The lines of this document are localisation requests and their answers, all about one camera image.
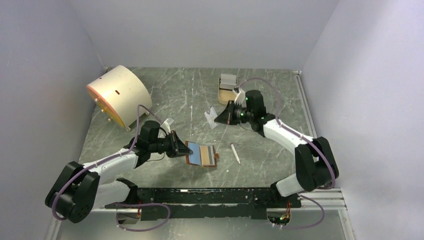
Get beige card tray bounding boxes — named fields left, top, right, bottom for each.
left=218, top=82, right=236, bottom=105

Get white grey striped card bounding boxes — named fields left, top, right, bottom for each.
left=204, top=106, right=218, bottom=129

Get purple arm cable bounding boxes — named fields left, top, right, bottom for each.
left=233, top=77, right=337, bottom=230
left=51, top=104, right=171, bottom=233

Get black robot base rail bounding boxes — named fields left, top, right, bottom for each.
left=105, top=187, right=303, bottom=222

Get red capped white marker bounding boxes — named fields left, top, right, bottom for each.
left=230, top=143, right=241, bottom=164

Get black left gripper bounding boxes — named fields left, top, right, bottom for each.
left=149, top=130, right=193, bottom=158

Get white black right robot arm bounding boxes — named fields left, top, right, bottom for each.
left=214, top=88, right=339, bottom=207

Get beige cylindrical drum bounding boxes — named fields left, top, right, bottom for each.
left=86, top=65, right=153, bottom=131

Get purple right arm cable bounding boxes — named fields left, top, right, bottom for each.
left=233, top=77, right=337, bottom=230

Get brown leather card holder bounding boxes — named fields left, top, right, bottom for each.
left=185, top=141, right=219, bottom=167

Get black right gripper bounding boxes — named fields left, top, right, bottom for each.
left=214, top=100, right=253, bottom=126

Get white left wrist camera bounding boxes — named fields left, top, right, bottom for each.
left=160, top=117, right=175, bottom=134

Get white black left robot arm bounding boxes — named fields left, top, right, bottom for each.
left=44, top=120, right=193, bottom=223

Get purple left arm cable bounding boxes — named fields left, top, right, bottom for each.
left=51, top=104, right=171, bottom=233

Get white cards in tray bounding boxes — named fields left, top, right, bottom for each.
left=218, top=73, right=238, bottom=90

